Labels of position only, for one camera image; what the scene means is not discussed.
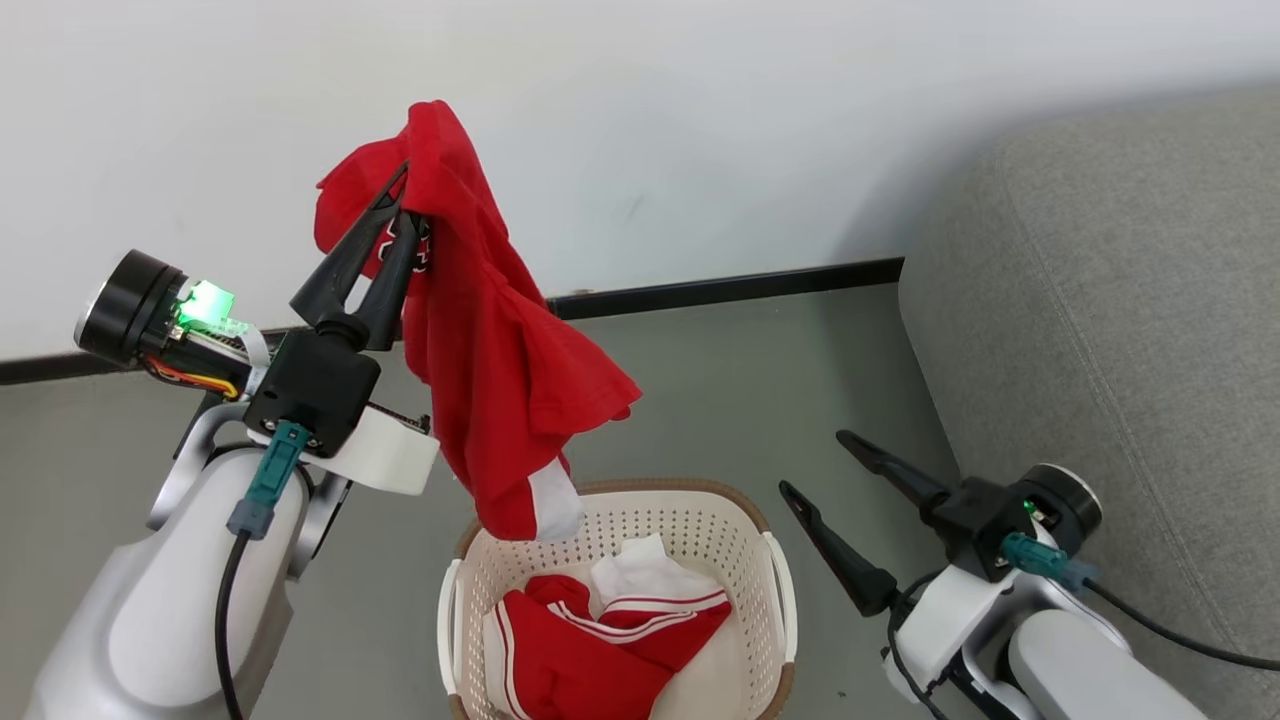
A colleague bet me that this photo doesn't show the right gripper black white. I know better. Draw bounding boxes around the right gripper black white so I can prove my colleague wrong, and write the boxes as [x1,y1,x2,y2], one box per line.
[779,431,1047,693]

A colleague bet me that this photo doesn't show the black cable with teal connector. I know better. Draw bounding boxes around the black cable with teal connector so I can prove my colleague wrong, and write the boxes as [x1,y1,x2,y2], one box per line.
[213,420,313,720]
[1000,532,1280,672]

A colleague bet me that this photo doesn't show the red t-shirt with white trim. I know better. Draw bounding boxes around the red t-shirt with white trim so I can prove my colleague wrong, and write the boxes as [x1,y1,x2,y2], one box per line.
[314,100,643,543]

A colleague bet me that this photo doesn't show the grey fabric sofa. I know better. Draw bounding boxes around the grey fabric sofa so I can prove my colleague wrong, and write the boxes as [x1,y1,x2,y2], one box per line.
[898,85,1280,720]

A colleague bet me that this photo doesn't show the cream perforated laundry basket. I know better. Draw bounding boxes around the cream perforated laundry basket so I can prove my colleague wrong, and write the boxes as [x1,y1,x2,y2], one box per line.
[437,478,799,720]

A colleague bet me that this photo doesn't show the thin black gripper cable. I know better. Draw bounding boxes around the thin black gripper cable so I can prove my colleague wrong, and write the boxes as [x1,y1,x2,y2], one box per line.
[884,570,951,720]

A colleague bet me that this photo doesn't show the black baseboard strip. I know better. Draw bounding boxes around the black baseboard strip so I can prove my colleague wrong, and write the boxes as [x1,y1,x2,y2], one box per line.
[0,257,906,387]

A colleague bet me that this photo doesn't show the red white striped garment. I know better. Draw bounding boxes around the red white striped garment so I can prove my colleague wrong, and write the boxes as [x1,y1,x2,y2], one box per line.
[485,533,734,720]

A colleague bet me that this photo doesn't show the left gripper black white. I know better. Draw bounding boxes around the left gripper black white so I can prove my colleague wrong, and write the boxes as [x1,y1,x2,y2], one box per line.
[244,162,442,497]

